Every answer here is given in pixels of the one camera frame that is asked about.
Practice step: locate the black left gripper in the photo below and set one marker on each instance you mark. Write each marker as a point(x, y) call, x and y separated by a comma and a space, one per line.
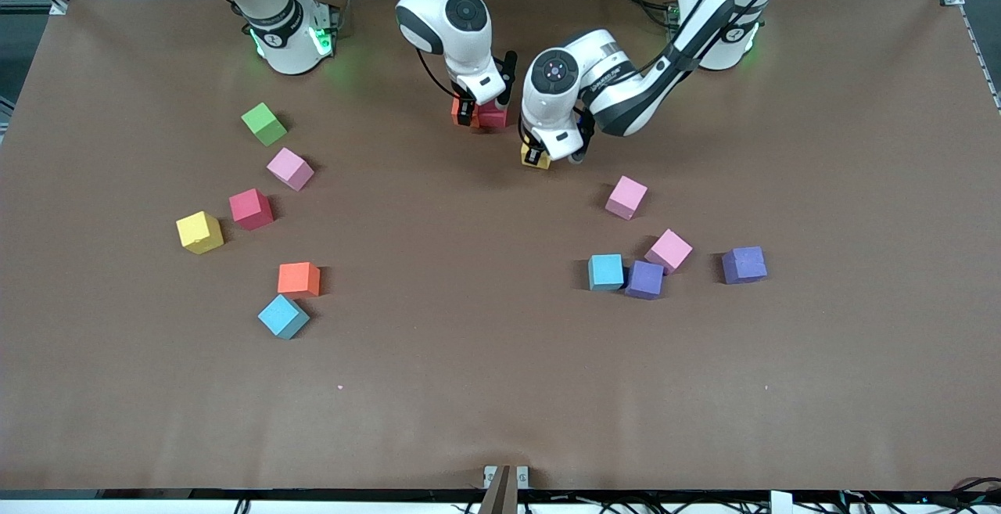
point(534, 151)

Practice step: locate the pink foam cube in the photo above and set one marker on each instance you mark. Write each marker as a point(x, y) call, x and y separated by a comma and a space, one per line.
point(669, 249)
point(289, 168)
point(626, 197)

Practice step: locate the red foam cube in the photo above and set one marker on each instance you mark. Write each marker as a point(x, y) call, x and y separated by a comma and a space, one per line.
point(493, 117)
point(250, 209)

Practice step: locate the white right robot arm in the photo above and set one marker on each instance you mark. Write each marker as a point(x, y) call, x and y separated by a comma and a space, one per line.
point(450, 25)

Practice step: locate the orange foam cube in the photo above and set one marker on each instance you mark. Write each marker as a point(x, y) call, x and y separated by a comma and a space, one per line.
point(454, 111)
point(299, 279)

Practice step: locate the purple foam cube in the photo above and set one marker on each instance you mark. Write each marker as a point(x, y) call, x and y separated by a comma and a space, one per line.
point(644, 279)
point(744, 264)

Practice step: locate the yellow foam cube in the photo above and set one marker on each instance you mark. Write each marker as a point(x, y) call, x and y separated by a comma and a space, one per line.
point(525, 160)
point(199, 232)

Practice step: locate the blue foam cube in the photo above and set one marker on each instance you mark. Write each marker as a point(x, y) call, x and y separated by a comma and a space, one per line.
point(606, 271)
point(282, 316)

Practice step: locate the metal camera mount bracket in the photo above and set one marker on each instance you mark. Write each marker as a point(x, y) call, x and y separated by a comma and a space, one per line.
point(506, 490)

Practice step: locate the green foam cube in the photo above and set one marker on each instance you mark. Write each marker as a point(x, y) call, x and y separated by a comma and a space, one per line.
point(263, 124)

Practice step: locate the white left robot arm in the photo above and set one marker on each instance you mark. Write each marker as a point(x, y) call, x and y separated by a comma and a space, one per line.
point(547, 107)

